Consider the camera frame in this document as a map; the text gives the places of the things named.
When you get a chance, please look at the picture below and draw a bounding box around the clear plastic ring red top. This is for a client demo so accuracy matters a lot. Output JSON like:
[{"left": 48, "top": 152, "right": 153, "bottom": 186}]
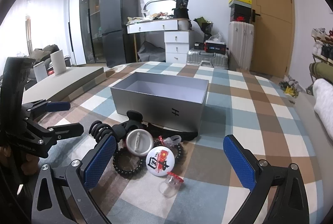
[{"left": 159, "top": 172, "right": 184, "bottom": 198}]

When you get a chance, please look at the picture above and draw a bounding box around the person's left hand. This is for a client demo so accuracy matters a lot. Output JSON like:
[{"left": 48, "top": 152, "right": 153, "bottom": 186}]
[{"left": 1, "top": 146, "right": 40, "bottom": 176}]

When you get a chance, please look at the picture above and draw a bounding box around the grey bed footboard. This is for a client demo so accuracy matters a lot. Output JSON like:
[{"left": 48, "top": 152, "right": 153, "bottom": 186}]
[{"left": 22, "top": 66, "right": 115, "bottom": 104}]

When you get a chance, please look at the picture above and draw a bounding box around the white cylinder container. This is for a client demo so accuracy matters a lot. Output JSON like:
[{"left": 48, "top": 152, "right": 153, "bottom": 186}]
[{"left": 50, "top": 50, "right": 67, "bottom": 75}]

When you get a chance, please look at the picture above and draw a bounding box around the silver back pin badge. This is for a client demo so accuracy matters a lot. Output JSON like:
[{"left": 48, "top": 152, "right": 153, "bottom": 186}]
[{"left": 125, "top": 129, "right": 154, "bottom": 157}]

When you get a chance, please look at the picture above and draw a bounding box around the black headband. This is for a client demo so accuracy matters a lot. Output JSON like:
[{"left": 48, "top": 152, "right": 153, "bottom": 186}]
[{"left": 144, "top": 123, "right": 198, "bottom": 142}]

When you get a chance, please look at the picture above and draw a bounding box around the grey open cardboard box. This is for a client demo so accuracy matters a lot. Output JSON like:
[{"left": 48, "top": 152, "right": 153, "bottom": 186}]
[{"left": 111, "top": 72, "right": 209, "bottom": 132}]

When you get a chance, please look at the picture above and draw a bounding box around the silver lying suitcase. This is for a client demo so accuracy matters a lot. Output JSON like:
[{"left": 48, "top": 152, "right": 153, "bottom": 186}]
[{"left": 186, "top": 49, "right": 229, "bottom": 70}]

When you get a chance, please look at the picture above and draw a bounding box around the white rolled blanket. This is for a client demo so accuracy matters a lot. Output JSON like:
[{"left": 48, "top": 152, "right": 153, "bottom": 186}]
[{"left": 313, "top": 79, "right": 333, "bottom": 139}]

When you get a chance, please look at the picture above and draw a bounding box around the dark grey refrigerator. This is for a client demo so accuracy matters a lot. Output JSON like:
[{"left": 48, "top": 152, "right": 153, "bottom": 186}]
[{"left": 99, "top": 0, "right": 138, "bottom": 67}]

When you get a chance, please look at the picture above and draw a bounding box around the olive green blanket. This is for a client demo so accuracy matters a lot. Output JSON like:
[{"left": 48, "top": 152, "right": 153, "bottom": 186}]
[{"left": 309, "top": 62, "right": 333, "bottom": 84}]

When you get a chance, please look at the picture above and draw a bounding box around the white upright suitcase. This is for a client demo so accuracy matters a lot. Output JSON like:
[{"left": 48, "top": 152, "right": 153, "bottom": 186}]
[{"left": 227, "top": 21, "right": 255, "bottom": 70}]

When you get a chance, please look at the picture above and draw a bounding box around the glass door cabinet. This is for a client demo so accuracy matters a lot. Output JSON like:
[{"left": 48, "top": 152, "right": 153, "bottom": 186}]
[{"left": 79, "top": 0, "right": 106, "bottom": 63}]

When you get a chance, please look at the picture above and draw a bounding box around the green flower bouquet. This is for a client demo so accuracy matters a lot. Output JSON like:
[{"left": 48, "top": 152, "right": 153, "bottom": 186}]
[{"left": 194, "top": 17, "right": 213, "bottom": 34}]

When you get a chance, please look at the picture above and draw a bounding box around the white desk with drawers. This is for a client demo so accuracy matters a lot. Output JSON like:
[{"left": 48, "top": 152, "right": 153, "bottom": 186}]
[{"left": 127, "top": 18, "right": 194, "bottom": 64}]

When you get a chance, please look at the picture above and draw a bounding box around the shoe rack with shoes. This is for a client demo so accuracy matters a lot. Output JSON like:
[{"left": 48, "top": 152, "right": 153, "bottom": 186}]
[{"left": 306, "top": 28, "right": 332, "bottom": 95}]

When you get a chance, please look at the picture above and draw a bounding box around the black red shoe box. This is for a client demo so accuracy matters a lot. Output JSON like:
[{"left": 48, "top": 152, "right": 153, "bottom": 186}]
[{"left": 230, "top": 4, "right": 252, "bottom": 24}]

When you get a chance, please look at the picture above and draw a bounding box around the wooden door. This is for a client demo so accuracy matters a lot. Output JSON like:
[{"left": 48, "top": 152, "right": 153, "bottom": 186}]
[{"left": 250, "top": 0, "right": 295, "bottom": 78}]

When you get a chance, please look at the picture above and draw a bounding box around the black bag on desk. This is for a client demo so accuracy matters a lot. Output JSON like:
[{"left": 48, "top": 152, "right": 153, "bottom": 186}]
[{"left": 173, "top": 0, "right": 189, "bottom": 20}]

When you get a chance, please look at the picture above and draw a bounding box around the yellow lid shoe box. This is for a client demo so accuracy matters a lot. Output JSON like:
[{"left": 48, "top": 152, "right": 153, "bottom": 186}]
[{"left": 228, "top": 0, "right": 252, "bottom": 8}]

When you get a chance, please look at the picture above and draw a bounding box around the black spiral hair tie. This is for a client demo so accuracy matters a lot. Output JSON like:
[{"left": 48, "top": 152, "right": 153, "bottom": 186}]
[{"left": 112, "top": 149, "right": 145, "bottom": 178}]

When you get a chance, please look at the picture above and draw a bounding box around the black beaded spiral bracelet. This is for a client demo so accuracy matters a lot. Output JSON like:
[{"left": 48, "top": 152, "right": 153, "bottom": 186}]
[{"left": 166, "top": 141, "right": 186, "bottom": 165}]

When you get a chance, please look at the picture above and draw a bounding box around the red figure clear ring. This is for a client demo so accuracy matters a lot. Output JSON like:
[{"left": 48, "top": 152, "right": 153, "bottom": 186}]
[{"left": 157, "top": 134, "right": 182, "bottom": 148}]

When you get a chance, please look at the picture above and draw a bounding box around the curved mirror frame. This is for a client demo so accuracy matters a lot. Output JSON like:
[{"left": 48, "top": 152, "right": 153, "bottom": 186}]
[{"left": 142, "top": 0, "right": 176, "bottom": 17}]

